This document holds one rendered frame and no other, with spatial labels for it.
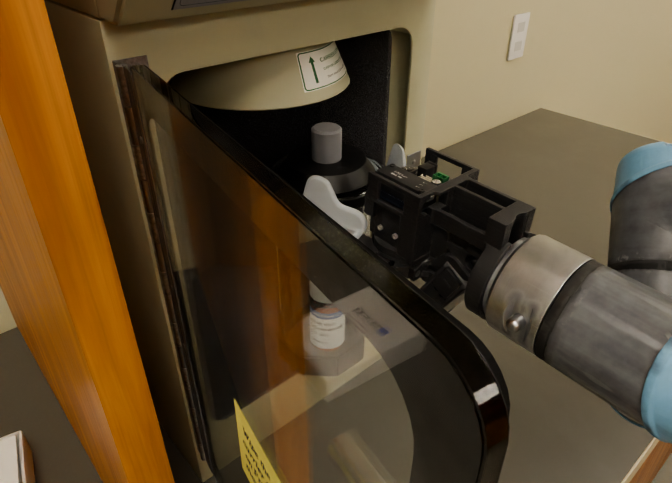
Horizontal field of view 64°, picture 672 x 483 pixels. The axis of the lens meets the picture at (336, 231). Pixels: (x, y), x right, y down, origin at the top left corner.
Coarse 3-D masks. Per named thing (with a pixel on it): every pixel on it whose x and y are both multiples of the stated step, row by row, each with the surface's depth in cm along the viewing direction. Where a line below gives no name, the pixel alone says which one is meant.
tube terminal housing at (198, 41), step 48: (48, 0) 38; (336, 0) 43; (384, 0) 47; (432, 0) 51; (96, 48) 34; (144, 48) 35; (192, 48) 37; (240, 48) 39; (288, 48) 42; (96, 96) 38; (96, 144) 42; (96, 192) 47; (144, 240) 41; (144, 288) 46; (144, 336) 53; (192, 432) 53
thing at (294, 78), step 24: (312, 48) 47; (336, 48) 51; (192, 72) 47; (216, 72) 46; (240, 72) 46; (264, 72) 46; (288, 72) 46; (312, 72) 47; (336, 72) 50; (192, 96) 47; (216, 96) 46; (240, 96) 46; (264, 96) 46; (288, 96) 46; (312, 96) 47
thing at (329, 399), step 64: (192, 128) 24; (192, 192) 27; (256, 192) 19; (192, 256) 31; (256, 256) 21; (320, 256) 16; (192, 320) 38; (256, 320) 24; (320, 320) 17; (384, 320) 14; (256, 384) 27; (320, 384) 19; (384, 384) 15; (448, 384) 12; (320, 448) 21; (384, 448) 16; (448, 448) 13
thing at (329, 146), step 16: (320, 128) 48; (336, 128) 48; (320, 144) 48; (336, 144) 48; (288, 160) 49; (304, 160) 49; (320, 160) 48; (336, 160) 49; (352, 160) 49; (368, 160) 50; (288, 176) 48; (304, 176) 47; (336, 176) 47; (352, 176) 47; (336, 192) 47
